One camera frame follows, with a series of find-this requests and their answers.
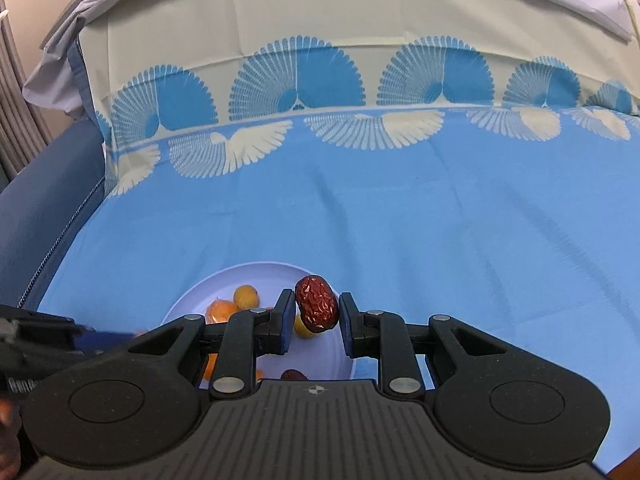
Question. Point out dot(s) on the large orange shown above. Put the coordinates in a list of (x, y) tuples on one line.
[(210, 366), (222, 310)]

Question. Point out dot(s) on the person's left hand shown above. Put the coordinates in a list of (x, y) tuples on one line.
[(7, 435)]

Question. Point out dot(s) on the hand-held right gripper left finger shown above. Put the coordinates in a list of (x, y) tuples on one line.
[(286, 321)]

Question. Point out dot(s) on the blue zippered mattress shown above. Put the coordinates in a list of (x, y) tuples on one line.
[(40, 210)]

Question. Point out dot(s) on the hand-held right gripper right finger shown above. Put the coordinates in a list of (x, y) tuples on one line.
[(347, 325)]

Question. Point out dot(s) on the blue fan-print bedsheet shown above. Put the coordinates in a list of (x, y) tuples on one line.
[(450, 235)]

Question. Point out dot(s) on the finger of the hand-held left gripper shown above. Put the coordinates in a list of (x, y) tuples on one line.
[(90, 332)]

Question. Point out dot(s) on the lavender plate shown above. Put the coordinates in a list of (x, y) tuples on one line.
[(322, 355)]

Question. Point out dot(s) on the small orange fruit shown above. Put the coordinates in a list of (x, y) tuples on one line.
[(247, 296)]

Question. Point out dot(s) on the dried red date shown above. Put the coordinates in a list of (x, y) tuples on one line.
[(292, 375), (316, 302)]

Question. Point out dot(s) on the beige ribbed curtain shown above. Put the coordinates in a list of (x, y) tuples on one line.
[(17, 100)]

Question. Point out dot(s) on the yellow-green fruit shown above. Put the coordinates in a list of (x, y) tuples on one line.
[(304, 329)]

